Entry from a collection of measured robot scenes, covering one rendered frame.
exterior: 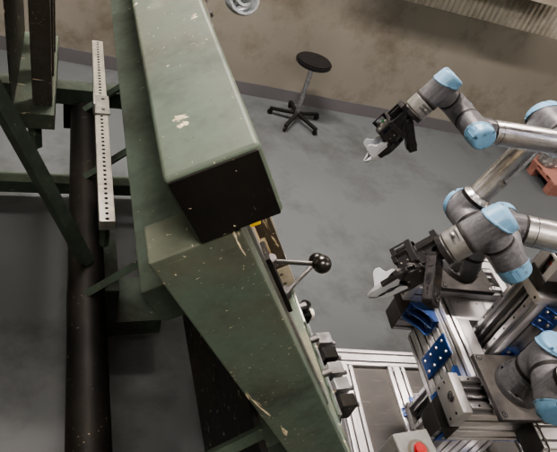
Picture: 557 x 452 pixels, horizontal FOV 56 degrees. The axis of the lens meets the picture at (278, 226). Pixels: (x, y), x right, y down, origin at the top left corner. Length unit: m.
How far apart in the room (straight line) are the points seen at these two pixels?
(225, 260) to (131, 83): 0.60
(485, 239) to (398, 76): 3.98
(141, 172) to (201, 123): 0.35
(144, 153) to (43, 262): 2.16
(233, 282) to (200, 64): 0.26
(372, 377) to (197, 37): 2.17
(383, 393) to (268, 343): 1.90
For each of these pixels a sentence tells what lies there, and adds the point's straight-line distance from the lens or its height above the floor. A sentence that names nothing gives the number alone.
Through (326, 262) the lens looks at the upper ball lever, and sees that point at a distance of 1.01.
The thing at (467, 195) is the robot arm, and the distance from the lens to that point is 2.01.
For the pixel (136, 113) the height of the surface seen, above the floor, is 1.69.
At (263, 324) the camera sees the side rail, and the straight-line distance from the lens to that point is 0.72.
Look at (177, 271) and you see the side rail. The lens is 0.60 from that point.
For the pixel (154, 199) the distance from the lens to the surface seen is 0.82.
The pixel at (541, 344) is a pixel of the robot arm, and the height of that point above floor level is 1.25.
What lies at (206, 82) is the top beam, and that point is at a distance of 0.61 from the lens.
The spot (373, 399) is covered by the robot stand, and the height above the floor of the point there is 0.21.
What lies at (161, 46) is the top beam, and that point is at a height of 1.93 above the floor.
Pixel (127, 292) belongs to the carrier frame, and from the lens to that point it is 2.53.
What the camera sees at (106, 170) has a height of 1.02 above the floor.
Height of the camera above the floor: 2.23
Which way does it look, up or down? 40 degrees down
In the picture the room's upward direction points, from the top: 20 degrees clockwise
